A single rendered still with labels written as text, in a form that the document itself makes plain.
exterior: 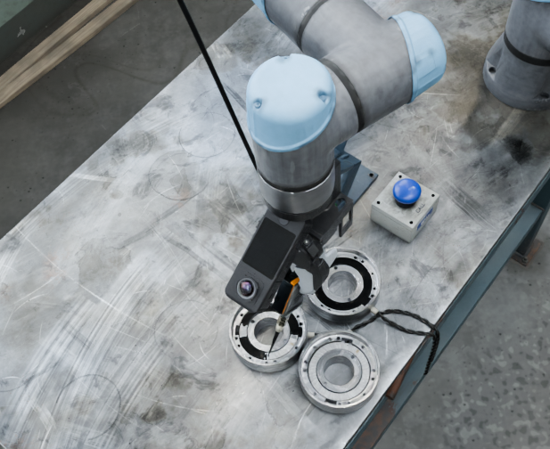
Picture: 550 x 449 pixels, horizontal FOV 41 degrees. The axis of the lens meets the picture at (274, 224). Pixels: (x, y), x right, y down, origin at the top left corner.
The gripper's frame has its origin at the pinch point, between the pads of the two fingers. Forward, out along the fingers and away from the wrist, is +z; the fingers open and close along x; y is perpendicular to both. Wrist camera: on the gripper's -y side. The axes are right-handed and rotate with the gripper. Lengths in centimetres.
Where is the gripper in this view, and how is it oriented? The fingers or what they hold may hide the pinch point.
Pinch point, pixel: (294, 285)
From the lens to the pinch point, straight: 90.5
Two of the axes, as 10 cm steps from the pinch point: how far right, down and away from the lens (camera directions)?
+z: 0.7, 5.0, 8.6
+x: -7.8, -5.1, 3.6
